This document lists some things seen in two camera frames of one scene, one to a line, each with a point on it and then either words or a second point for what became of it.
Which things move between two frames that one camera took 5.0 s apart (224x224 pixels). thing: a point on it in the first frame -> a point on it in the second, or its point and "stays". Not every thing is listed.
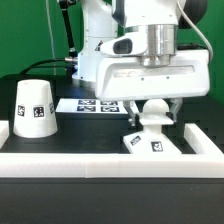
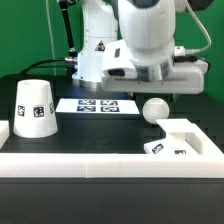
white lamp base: [152, 140] -> [181, 138]
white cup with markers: [35, 112] stays
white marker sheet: [91, 105] stays
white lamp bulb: [156, 106] stays
